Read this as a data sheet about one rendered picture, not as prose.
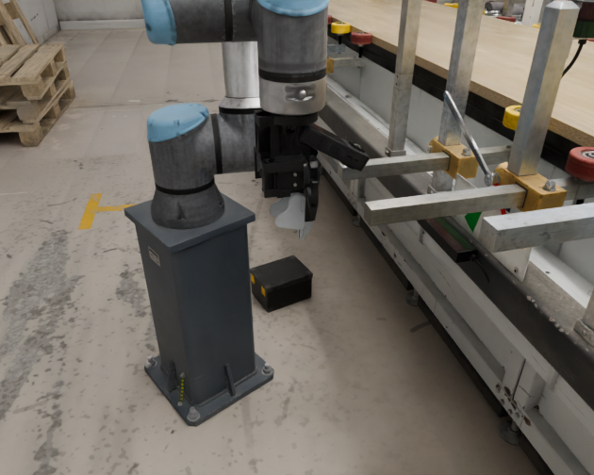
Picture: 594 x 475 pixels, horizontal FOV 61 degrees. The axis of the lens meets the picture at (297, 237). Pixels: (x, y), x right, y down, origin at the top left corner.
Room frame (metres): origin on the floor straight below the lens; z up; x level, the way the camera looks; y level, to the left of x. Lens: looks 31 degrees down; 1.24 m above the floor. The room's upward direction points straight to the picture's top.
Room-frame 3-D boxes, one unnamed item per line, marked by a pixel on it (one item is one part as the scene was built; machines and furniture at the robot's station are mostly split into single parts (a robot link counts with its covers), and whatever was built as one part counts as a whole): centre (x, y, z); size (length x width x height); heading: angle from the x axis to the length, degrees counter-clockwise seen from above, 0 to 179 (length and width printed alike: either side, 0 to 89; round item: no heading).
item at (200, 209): (1.18, 0.29, 0.65); 0.19 x 0.19 x 0.10
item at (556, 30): (0.83, -0.40, 0.91); 0.04 x 0.04 x 0.48; 14
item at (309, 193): (0.67, -0.02, 0.91); 0.05 x 0.02 x 0.09; 15
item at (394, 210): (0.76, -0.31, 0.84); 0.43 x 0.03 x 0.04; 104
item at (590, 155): (0.82, -0.52, 0.85); 0.08 x 0.08 x 0.11
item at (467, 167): (1.05, -0.34, 0.81); 0.14 x 0.06 x 0.05; 14
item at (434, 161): (1.02, -0.30, 0.81); 0.44 x 0.03 x 0.04; 104
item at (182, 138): (1.18, 0.28, 0.79); 0.17 x 0.15 x 0.18; 102
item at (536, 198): (0.81, -0.41, 0.85); 0.14 x 0.06 x 0.05; 14
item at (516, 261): (0.85, -0.37, 0.75); 0.26 x 0.01 x 0.10; 14
